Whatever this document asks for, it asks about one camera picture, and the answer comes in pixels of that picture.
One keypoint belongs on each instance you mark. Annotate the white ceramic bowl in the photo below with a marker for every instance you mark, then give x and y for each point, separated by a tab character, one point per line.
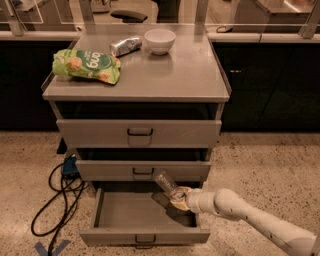
159	41

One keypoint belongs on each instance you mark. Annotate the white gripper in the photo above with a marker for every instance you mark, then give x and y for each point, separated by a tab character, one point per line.
192	200

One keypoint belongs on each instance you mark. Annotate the grey top drawer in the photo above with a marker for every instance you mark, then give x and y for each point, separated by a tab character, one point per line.
94	133

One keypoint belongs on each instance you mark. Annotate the silver soda can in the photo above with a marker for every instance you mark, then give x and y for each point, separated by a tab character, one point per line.
125	46

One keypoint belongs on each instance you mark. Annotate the grey middle drawer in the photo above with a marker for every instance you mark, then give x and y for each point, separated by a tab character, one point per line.
106	170

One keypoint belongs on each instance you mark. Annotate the grey metal drawer cabinet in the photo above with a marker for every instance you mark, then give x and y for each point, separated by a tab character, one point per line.
183	84

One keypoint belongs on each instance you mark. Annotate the green chip bag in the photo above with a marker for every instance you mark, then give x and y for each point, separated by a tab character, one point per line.
87	64

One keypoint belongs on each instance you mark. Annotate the blue power adapter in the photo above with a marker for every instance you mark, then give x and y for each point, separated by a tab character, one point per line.
69	168

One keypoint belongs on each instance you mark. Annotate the black office chair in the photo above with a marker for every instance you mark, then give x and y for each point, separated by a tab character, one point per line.
129	16

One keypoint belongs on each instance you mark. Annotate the grey drawer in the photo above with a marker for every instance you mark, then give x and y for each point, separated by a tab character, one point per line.
139	214
94	133
106	170

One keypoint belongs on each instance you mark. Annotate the glass partition with rail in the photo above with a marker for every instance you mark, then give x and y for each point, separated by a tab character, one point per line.
59	19

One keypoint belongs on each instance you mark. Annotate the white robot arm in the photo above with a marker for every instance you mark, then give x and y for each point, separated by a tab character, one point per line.
225	203

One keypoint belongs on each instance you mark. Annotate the grey bottom drawer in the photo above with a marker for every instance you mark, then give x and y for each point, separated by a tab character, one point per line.
139	214

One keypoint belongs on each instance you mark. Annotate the clear plastic water bottle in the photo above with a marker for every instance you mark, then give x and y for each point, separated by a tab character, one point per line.
169	186

